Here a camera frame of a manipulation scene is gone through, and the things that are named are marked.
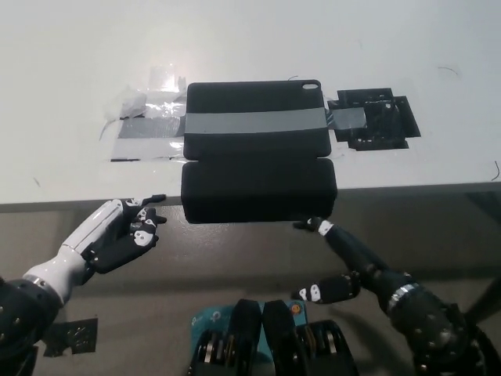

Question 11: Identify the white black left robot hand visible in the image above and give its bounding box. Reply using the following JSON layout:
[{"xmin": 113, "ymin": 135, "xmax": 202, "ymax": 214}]
[{"xmin": 22, "ymin": 193, "xmax": 169, "ymax": 306}]

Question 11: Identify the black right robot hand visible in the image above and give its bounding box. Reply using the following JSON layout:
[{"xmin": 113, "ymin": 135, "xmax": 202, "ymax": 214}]
[{"xmin": 290, "ymin": 216, "xmax": 420, "ymax": 315}]

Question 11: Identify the black tablet cover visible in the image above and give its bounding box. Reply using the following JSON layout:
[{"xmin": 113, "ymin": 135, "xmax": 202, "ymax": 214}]
[{"xmin": 181, "ymin": 79, "xmax": 338, "ymax": 226}]

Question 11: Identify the black robot body with teal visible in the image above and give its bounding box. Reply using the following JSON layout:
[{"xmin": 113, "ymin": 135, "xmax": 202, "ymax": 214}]
[{"xmin": 186, "ymin": 298, "xmax": 360, "ymax": 376}]

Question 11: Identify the wide clear tape patch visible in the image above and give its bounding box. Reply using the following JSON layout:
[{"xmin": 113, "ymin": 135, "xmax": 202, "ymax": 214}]
[{"xmin": 109, "ymin": 137, "xmax": 186, "ymax": 162}]

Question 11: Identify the black floor marker square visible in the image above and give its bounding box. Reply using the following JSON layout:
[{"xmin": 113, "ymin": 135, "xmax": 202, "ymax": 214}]
[{"xmin": 41, "ymin": 316, "xmax": 99, "ymax": 358}]

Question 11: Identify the black tape marker patch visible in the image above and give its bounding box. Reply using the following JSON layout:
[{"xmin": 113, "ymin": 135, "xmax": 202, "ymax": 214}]
[{"xmin": 327, "ymin": 87, "xmax": 424, "ymax": 151}]

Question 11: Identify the crumpled clear tape piece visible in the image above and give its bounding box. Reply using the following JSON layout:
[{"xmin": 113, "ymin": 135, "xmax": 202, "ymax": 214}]
[{"xmin": 118, "ymin": 76, "xmax": 189, "ymax": 118}]

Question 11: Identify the grey tape strip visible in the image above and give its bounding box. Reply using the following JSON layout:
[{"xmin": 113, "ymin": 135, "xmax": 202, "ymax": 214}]
[{"xmin": 117, "ymin": 106, "xmax": 367, "ymax": 140}]

